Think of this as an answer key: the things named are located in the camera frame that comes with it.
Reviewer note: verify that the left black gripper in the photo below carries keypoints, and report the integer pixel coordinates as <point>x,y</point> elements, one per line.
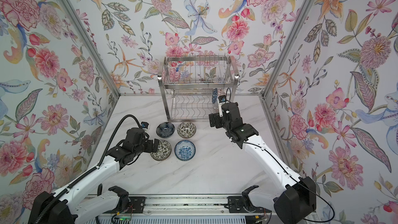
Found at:
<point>155,148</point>

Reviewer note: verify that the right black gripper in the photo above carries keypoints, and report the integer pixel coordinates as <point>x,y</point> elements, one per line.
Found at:
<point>217,120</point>

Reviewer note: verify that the blue triangle pattern bowl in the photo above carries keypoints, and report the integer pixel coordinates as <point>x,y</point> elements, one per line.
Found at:
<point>214,95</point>

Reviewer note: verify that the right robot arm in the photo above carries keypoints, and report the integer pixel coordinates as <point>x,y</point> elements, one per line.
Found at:
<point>294,197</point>

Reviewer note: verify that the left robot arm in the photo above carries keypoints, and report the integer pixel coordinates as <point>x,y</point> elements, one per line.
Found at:
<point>52,208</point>

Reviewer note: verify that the steel two-tier dish rack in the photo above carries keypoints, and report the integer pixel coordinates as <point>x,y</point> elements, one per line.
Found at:
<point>186,85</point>

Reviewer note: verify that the dark navy petal bowl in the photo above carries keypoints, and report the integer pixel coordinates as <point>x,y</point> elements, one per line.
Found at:
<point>165,130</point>

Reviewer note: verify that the light blue floral bowl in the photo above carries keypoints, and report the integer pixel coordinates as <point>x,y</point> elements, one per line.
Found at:
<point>184,150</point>

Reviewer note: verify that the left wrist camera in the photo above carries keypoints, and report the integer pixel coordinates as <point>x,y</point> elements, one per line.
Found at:
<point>145,125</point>

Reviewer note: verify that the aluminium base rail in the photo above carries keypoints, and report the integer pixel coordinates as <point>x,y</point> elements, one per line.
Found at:
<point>191,205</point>

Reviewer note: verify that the left aluminium corner post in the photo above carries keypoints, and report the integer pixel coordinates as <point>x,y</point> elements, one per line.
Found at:
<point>86,40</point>

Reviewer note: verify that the aluminium corner post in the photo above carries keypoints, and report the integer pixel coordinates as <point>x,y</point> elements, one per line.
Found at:
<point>291,39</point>
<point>86,40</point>

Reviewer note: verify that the right aluminium corner post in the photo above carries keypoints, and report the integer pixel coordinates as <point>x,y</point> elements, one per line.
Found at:
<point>291,39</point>

